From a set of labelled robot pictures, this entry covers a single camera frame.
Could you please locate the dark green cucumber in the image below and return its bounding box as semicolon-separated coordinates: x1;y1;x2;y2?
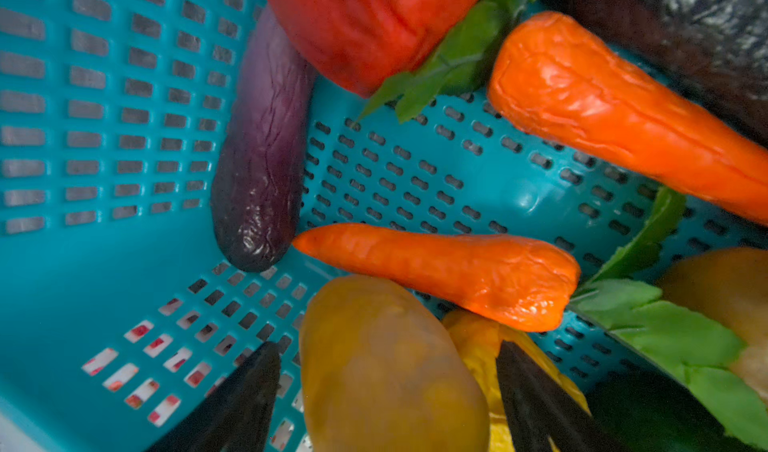
548;0;767;145

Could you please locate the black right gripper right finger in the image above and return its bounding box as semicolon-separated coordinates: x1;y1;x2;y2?
496;341;624;452

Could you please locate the orange carrot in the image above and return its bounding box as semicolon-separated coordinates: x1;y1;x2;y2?
293;223;581;332
488;12;767;225

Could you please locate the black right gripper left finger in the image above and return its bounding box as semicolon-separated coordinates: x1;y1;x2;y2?
149;342;281;451

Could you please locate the brown potato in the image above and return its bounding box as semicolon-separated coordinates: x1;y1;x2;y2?
655;247;767;401

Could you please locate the teal plastic basket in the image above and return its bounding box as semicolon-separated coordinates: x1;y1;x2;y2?
1;0;767;451

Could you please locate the small purple eggplant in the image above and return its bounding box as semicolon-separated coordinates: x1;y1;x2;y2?
211;8;316;272

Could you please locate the green bell pepper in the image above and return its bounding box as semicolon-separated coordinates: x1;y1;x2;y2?
586;372;755;451

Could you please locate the green leafy vegetable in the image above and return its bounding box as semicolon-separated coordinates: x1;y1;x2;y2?
569;186;767;451

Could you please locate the red tomato in teal basket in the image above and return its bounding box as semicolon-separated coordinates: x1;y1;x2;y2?
260;0;529;123

